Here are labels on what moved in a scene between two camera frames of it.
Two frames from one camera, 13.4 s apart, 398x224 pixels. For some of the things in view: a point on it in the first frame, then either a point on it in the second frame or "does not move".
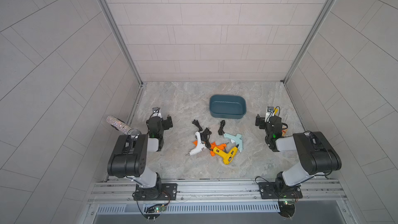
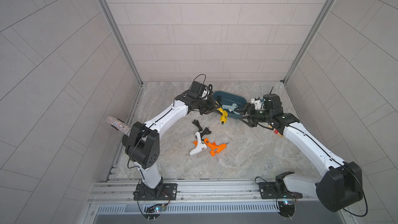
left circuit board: [154, 211] does not move
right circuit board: [287, 208] does not move
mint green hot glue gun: [237, 139] -> [231, 108]
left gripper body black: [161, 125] -> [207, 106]
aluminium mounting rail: [218, 192] does not move
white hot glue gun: [201, 145] does not move
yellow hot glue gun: [227, 157] -> [224, 117]
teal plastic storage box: [226, 106] does not move
